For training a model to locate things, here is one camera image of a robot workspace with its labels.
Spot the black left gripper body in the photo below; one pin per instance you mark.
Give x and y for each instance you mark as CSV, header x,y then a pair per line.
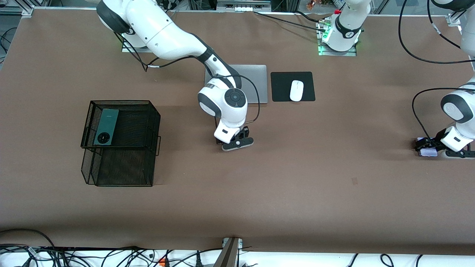
x,y
440,136

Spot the pale lilac flip phone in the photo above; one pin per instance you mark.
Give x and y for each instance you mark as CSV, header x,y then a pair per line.
x,y
428,152

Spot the dark green smartphone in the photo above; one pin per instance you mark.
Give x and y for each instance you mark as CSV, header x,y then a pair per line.
x,y
105,126

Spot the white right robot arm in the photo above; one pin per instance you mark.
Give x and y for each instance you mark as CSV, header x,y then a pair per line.
x,y
156,26

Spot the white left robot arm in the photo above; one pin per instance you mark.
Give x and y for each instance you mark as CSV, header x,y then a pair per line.
x,y
458,139

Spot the silver closed laptop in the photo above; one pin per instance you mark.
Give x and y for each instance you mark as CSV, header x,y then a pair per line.
x,y
258,85

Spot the black mouse pad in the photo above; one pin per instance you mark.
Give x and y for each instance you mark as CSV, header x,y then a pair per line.
x,y
282,89

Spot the white computer mouse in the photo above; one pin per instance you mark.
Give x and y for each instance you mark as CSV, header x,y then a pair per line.
x,y
297,91

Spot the black mesh two-tier tray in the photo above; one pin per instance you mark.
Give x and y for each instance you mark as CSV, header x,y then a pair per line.
x,y
137,126

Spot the grey power strip white plugs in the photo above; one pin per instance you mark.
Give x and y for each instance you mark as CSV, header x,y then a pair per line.
x,y
243,7

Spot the small orange object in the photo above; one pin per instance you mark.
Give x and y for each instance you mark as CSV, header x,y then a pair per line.
x,y
311,4

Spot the aluminium frame rail bracket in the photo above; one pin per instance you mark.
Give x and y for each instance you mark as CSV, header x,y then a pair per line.
x,y
26,10
453,19

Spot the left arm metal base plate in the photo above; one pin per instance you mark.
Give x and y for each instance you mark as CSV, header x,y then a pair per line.
x,y
334,54

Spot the grey aluminium camera post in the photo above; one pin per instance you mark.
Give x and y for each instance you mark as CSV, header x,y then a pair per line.
x,y
228,256

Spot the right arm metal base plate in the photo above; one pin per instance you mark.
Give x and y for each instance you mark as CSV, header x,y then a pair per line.
x,y
128,49

